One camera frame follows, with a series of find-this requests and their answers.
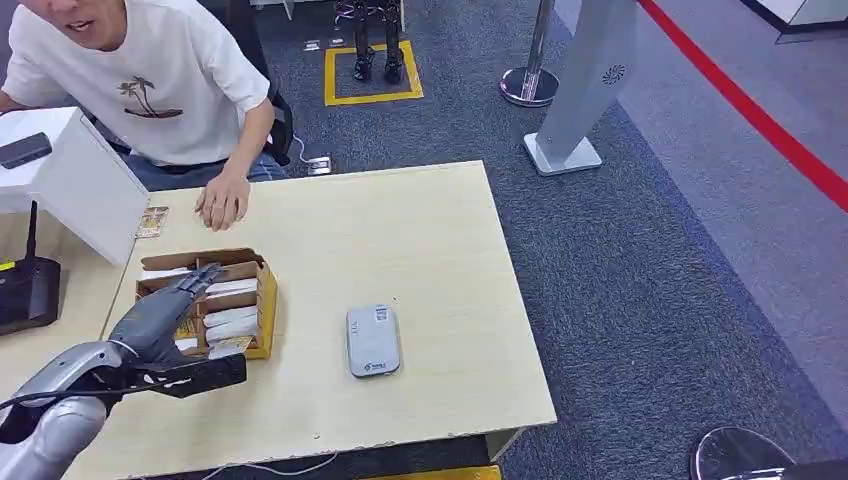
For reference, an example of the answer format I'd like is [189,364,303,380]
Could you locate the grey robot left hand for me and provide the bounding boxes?
[108,262,226,370]

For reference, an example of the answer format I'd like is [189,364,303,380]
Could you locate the person's left hand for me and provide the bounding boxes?
[193,170,252,234]

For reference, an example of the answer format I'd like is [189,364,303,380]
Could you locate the white card stack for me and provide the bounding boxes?
[204,318,262,345]
[203,277,260,298]
[139,266,195,283]
[201,304,260,329]

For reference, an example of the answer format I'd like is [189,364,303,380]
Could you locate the gold printed card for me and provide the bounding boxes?
[206,335,257,362]
[135,205,171,240]

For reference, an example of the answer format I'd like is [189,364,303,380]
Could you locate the wooden card box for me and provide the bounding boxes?
[135,247,280,362]

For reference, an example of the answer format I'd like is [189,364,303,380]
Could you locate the black router with antenna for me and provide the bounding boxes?
[0,200,62,337]

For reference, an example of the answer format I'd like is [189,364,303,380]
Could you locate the white box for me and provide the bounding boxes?
[0,106,151,268]

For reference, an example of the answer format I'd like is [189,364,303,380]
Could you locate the person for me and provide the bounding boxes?
[0,0,290,194]

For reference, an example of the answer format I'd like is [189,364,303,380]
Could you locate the yellow floor tape square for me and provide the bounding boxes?
[323,40,425,108]

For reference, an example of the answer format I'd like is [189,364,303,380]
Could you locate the black office chair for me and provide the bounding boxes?
[225,0,297,168]

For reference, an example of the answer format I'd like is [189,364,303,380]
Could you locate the grey card reader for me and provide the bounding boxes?
[345,303,403,380]

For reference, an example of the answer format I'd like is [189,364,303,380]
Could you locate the small black device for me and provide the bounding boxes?
[0,131,54,171]

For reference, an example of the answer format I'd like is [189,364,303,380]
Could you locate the black robot legs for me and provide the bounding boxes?
[333,0,406,86]

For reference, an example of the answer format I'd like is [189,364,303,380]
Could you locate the yellow floor tape strip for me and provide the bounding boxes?
[367,465,503,480]

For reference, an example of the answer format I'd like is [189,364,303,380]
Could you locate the grey kiosk stand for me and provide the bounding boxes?
[523,0,641,178]

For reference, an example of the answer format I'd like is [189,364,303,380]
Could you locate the red floor tape line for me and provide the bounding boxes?
[637,0,848,215]

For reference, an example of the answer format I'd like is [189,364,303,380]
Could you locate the chrome stanchion base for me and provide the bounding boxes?
[688,425,798,480]

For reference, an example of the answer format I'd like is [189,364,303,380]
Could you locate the white cabinet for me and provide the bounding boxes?
[740,0,848,46]

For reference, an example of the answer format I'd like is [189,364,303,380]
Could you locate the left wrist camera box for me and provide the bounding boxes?
[140,352,248,401]

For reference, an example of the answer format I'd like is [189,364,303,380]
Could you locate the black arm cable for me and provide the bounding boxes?
[0,378,175,413]

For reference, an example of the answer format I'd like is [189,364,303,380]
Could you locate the white cable under desk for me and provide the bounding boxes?
[198,453,340,480]

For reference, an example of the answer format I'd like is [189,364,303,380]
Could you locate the chrome stanchion post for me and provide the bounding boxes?
[498,0,561,109]

